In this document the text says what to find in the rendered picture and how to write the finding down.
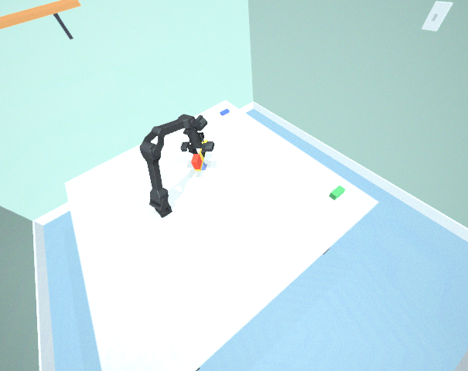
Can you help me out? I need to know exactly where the green block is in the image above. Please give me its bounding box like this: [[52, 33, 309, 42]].
[[329, 185, 345, 200]]

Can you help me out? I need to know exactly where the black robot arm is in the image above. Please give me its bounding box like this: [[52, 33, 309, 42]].
[[139, 114, 207, 218]]

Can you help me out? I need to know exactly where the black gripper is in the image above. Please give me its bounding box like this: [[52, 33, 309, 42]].
[[180, 135, 214, 157]]

